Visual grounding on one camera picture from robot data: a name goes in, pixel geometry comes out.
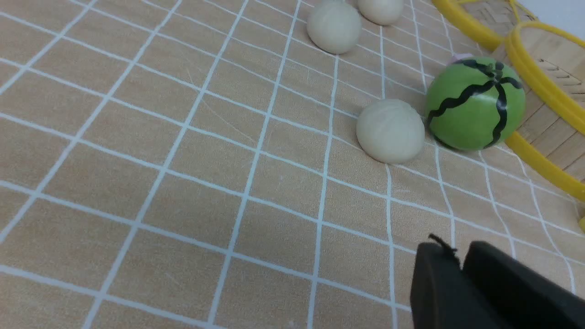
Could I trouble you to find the white steamed bun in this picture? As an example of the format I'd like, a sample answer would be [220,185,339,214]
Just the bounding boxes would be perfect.
[356,99,425,164]
[357,0,404,26]
[307,0,362,54]

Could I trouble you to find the green toy watermelon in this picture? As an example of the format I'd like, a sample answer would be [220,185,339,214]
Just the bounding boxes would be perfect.
[425,56,526,151]

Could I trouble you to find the checkered beige tablecloth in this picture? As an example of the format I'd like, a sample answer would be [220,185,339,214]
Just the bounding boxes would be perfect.
[0,0,584,329]

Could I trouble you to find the bamboo steamer tray yellow rim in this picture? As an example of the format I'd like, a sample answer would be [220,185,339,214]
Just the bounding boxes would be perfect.
[503,21,585,233]

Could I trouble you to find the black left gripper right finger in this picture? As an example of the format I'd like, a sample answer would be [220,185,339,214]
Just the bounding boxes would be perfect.
[463,241,585,329]

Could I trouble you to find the pink cube block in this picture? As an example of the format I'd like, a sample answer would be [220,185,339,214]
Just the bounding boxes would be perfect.
[450,53,473,64]

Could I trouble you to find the bamboo steamer lid yellow rim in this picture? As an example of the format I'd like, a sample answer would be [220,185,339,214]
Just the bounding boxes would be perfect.
[432,0,538,52]

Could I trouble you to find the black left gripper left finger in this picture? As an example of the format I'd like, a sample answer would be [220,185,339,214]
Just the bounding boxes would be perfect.
[410,234,503,329]

